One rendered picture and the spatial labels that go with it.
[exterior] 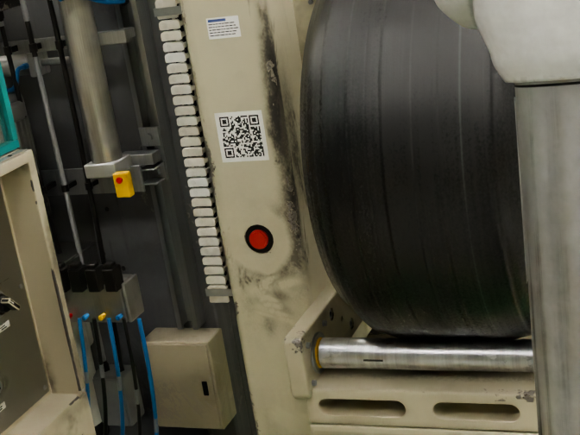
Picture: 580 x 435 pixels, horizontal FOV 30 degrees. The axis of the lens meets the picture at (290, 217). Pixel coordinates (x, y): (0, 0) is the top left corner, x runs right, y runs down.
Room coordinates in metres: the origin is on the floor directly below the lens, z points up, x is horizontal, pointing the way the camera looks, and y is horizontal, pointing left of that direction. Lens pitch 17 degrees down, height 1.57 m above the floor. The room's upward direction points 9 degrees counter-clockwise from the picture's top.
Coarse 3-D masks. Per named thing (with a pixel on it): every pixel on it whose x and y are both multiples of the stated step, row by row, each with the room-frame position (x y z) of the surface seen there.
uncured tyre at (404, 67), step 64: (320, 0) 1.44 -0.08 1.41; (384, 0) 1.36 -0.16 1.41; (320, 64) 1.34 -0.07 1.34; (384, 64) 1.30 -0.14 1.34; (448, 64) 1.26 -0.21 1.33; (320, 128) 1.31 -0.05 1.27; (384, 128) 1.27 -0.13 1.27; (448, 128) 1.23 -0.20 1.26; (512, 128) 1.23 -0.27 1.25; (320, 192) 1.30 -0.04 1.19; (384, 192) 1.26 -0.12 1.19; (448, 192) 1.23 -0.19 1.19; (512, 192) 1.22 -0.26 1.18; (320, 256) 1.35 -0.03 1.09; (384, 256) 1.27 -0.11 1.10; (448, 256) 1.24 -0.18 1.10; (512, 256) 1.22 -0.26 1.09; (384, 320) 1.34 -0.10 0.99; (448, 320) 1.31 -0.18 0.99; (512, 320) 1.28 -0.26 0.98
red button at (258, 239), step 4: (252, 232) 1.55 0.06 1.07; (256, 232) 1.54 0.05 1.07; (260, 232) 1.54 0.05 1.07; (264, 232) 1.54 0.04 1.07; (252, 236) 1.55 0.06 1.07; (256, 236) 1.54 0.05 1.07; (260, 236) 1.54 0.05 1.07; (264, 236) 1.54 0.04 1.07; (252, 240) 1.55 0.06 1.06; (256, 240) 1.54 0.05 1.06; (260, 240) 1.54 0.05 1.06; (264, 240) 1.54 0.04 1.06; (252, 244) 1.55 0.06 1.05; (256, 244) 1.54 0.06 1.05; (260, 244) 1.54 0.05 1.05; (264, 244) 1.54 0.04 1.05; (256, 248) 1.55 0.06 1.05; (260, 248) 1.54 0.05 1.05
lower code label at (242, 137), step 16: (224, 112) 1.55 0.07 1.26; (240, 112) 1.55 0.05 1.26; (256, 112) 1.54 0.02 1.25; (224, 128) 1.56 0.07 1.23; (240, 128) 1.55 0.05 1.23; (256, 128) 1.54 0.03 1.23; (224, 144) 1.56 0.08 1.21; (240, 144) 1.55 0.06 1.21; (256, 144) 1.54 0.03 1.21; (224, 160) 1.56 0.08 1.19; (240, 160) 1.55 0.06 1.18; (256, 160) 1.54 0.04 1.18
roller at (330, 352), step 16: (320, 352) 1.44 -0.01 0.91; (336, 352) 1.43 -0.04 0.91; (352, 352) 1.42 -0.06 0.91; (368, 352) 1.41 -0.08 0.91; (384, 352) 1.40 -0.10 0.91; (400, 352) 1.39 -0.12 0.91; (416, 352) 1.39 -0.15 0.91; (432, 352) 1.38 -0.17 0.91; (448, 352) 1.37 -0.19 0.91; (464, 352) 1.36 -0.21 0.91; (480, 352) 1.35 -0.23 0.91; (496, 352) 1.34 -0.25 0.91; (512, 352) 1.34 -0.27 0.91; (528, 352) 1.33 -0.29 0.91; (336, 368) 1.44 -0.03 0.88; (352, 368) 1.43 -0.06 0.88; (368, 368) 1.42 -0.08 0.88; (384, 368) 1.41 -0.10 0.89; (400, 368) 1.40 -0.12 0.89; (416, 368) 1.39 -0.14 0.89; (432, 368) 1.38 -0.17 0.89; (448, 368) 1.37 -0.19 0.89; (464, 368) 1.36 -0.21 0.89; (480, 368) 1.35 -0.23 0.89; (496, 368) 1.34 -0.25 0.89; (512, 368) 1.33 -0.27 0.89; (528, 368) 1.32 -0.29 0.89
